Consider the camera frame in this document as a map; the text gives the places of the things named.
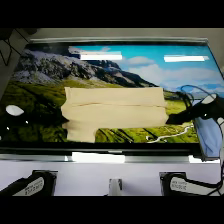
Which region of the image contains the beige garment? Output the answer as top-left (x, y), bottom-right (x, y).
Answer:
top-left (60, 86), bottom-right (170, 144)

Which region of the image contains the light blue garment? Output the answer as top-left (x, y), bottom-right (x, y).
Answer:
top-left (176, 84), bottom-right (224, 160)

